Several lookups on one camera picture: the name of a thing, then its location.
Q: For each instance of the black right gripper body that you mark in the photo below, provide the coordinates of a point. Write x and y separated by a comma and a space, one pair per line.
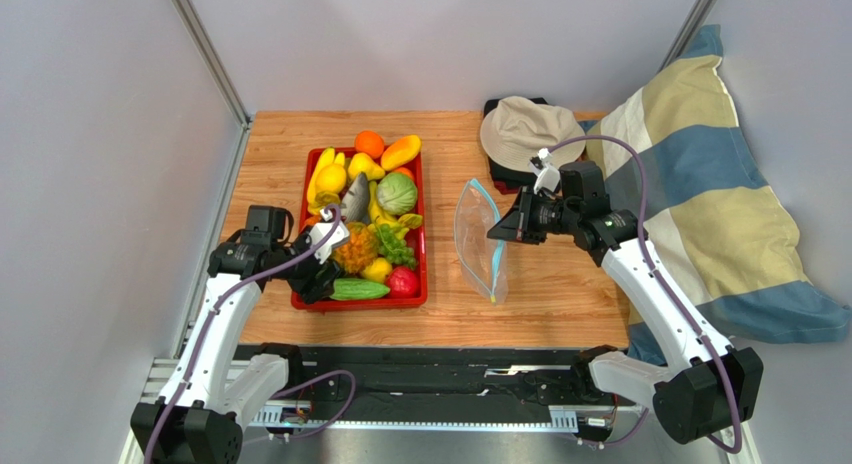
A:
524, 216

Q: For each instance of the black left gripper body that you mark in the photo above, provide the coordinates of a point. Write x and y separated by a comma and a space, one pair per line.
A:
304, 280

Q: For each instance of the clear zip top bag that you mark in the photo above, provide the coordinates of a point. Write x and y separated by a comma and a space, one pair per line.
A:
482, 259

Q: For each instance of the orange toy pineapple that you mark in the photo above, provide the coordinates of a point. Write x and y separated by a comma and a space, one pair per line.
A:
360, 250

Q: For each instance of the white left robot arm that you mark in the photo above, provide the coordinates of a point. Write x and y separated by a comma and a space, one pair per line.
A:
199, 415

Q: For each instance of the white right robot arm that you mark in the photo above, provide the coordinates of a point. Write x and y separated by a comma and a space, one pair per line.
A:
706, 385

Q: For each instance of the green toy cucumber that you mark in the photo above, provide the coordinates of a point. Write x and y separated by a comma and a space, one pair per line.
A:
356, 289

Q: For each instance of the green toy grapes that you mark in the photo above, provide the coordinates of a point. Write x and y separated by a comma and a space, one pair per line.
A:
394, 248

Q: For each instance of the red toy strawberry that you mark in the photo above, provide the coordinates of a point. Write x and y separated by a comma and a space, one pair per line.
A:
403, 283

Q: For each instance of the grey toy fish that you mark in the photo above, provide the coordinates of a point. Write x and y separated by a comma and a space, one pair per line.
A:
355, 202

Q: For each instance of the beige bucket hat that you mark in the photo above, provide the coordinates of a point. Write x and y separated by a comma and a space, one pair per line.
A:
515, 128

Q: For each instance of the yellow toy bananas bunch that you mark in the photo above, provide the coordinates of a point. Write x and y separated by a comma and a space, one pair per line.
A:
379, 216

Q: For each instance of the green toy cabbage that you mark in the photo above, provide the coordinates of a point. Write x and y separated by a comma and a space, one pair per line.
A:
397, 194

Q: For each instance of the yellow toy banana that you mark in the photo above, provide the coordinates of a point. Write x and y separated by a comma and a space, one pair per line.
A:
326, 158

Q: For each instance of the red plastic tray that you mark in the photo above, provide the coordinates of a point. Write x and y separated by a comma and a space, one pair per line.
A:
415, 238

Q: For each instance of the yellow toy pear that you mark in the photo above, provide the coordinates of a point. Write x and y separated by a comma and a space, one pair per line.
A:
362, 163

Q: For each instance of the orange toy mango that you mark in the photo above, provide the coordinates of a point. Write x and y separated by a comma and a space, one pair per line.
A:
401, 152

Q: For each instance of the striped pillow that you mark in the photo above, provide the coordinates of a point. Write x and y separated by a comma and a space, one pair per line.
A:
674, 151

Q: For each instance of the orange toy orange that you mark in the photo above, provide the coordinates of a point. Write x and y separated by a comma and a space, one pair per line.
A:
370, 143

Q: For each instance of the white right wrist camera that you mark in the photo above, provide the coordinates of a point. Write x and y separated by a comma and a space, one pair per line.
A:
547, 176

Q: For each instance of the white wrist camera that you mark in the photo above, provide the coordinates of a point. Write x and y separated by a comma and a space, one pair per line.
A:
329, 234
547, 176

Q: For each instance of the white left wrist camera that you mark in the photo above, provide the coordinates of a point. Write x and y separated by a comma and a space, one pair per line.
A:
329, 234

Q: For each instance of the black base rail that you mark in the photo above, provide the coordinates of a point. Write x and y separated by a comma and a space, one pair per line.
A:
440, 385

